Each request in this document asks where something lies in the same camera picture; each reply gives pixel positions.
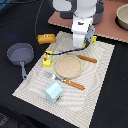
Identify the beige bowl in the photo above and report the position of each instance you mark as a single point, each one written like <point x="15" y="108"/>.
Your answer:
<point x="122" y="14"/>

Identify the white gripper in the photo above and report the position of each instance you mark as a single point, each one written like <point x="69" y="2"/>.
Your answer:
<point x="83" y="31"/>

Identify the beige striped placemat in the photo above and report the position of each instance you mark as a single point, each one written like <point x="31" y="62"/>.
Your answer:
<point x="76" y="106"/>

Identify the round wooden plate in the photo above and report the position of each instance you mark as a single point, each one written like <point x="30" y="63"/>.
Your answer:
<point x="69" y="66"/>

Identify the orange toy bread loaf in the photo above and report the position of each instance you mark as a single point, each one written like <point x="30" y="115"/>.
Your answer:
<point x="46" y="38"/>

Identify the light blue milk carton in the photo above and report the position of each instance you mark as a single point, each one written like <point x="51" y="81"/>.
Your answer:
<point x="53" y="92"/>

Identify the yellow toy butter box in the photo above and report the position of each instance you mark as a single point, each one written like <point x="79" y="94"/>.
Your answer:
<point x="47" y="59"/>

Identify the toy fork wooden handle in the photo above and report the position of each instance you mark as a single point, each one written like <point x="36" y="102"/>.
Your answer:
<point x="55" y="77"/>

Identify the grey toy cooking pot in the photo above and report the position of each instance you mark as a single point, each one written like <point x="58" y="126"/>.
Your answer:
<point x="99" y="11"/>

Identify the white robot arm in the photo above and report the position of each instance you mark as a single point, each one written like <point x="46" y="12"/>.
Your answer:
<point x="83" y="12"/>

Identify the yellow toy cheese wedge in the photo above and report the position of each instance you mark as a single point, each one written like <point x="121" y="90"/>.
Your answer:
<point x="93" y="40"/>

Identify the toy knife wooden handle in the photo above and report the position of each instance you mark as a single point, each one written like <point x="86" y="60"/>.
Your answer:
<point x="87" y="58"/>

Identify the grey toy frying pan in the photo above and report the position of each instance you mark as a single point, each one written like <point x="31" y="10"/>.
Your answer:
<point x="21" y="54"/>

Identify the pink toy stove board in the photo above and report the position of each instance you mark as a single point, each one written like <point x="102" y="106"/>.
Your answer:
<point x="106" y="28"/>

